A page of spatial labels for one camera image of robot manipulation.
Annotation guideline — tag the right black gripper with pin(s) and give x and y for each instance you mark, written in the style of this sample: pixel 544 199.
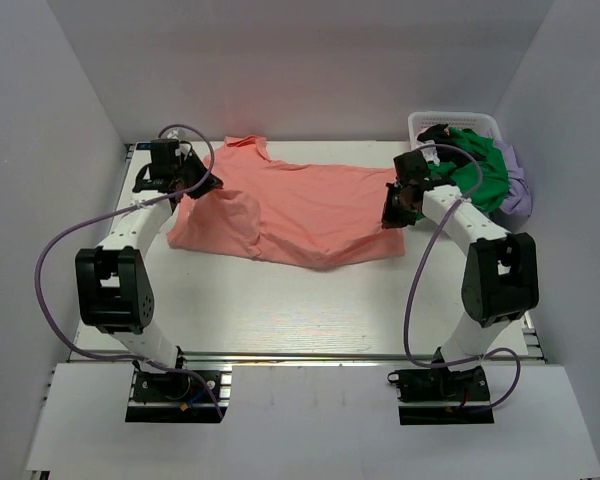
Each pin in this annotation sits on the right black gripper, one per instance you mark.
pixel 390 217

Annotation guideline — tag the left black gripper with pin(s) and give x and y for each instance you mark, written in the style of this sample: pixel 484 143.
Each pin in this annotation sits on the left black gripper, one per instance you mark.
pixel 212 183

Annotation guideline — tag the salmon pink t shirt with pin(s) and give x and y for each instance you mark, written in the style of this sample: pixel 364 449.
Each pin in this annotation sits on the salmon pink t shirt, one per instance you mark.
pixel 308 215

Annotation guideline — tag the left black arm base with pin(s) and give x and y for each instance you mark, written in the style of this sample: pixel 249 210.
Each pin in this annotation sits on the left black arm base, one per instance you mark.
pixel 159 397

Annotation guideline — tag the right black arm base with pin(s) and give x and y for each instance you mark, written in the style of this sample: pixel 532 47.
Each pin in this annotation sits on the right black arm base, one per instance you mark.
pixel 442 397

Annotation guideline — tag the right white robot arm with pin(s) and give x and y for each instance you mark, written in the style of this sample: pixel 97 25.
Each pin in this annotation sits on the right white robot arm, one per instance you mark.
pixel 500 279

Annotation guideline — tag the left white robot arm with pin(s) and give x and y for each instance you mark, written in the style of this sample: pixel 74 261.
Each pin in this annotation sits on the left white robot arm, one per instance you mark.
pixel 114 291

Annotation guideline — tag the blue table label sticker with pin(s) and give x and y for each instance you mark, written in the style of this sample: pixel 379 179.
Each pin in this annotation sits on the blue table label sticker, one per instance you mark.
pixel 143 146

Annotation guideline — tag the black t shirt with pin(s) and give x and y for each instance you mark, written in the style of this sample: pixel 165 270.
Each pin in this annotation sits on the black t shirt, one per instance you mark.
pixel 445 135

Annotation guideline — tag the white plastic laundry basket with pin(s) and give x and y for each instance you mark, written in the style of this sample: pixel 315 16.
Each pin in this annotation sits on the white plastic laundry basket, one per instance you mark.
pixel 482 124

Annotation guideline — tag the lavender t shirt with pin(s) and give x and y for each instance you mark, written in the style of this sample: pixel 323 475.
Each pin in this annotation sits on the lavender t shirt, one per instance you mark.
pixel 518 200

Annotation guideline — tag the aluminium table edge rail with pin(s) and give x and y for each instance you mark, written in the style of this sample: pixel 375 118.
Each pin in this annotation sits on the aluminium table edge rail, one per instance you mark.
pixel 535 356

